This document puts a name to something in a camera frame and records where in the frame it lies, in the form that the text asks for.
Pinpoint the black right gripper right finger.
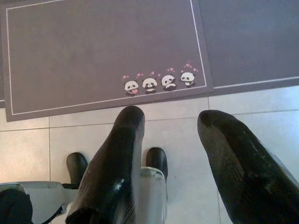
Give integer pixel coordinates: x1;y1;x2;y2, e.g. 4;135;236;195
197;110;299;224

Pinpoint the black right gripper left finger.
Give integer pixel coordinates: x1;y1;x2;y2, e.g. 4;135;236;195
65;105;146;224

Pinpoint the black robot left foot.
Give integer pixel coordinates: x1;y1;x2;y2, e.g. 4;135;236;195
66;152;89;189

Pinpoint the black robot foot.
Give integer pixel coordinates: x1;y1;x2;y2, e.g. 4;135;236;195
66;152;89;189
143;147;169;182

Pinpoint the white robot right leg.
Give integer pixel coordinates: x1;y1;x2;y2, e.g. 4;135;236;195
137;166;169;224

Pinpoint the white robot leg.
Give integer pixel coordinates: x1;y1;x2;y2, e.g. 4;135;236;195
0;181;81;224
137;166;169;224

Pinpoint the black robot right foot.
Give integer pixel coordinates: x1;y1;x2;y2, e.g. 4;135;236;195
143;147;169;182

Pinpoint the white robot left leg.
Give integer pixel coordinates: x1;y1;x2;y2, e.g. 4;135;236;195
0;181;81;224

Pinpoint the grey panda print floor mat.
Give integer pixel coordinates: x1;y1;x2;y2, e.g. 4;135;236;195
0;0;215;123

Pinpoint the plain grey floor mat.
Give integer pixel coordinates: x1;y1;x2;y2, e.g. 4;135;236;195
198;0;299;97

